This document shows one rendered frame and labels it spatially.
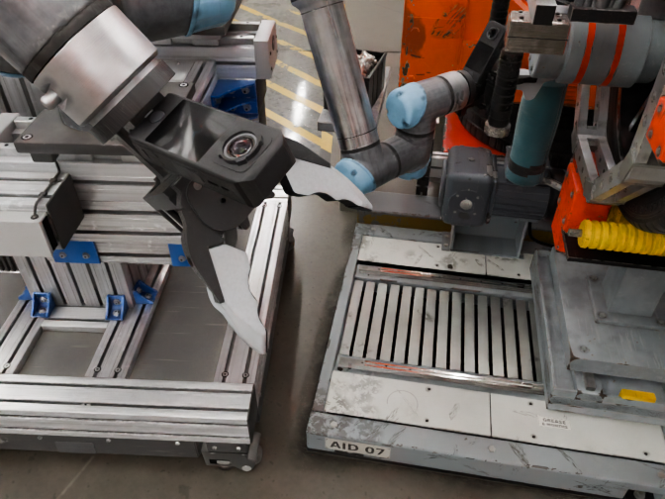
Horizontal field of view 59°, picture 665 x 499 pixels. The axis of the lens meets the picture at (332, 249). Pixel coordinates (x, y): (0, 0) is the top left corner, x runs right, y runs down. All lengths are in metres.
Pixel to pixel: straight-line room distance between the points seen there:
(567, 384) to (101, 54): 1.28
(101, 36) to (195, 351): 1.07
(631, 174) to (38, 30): 0.88
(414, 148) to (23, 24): 0.85
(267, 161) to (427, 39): 1.34
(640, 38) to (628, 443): 0.86
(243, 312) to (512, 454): 1.06
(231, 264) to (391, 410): 1.05
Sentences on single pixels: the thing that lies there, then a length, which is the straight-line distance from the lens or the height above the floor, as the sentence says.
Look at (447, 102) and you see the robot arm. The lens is 1.14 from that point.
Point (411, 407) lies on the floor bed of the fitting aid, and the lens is 1.45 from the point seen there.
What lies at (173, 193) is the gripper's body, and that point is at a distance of 0.43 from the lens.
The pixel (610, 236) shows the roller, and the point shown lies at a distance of 1.29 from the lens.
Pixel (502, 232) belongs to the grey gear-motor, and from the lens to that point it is 1.93.
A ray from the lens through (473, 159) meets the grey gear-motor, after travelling 1.68.
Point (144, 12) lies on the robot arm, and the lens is 0.53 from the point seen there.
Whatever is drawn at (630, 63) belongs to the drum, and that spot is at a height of 0.85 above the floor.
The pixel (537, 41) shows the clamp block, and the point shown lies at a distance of 1.01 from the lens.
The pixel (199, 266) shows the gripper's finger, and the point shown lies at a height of 0.98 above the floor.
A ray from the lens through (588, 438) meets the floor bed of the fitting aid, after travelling 1.51.
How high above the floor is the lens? 1.26
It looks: 40 degrees down
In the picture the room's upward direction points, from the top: straight up
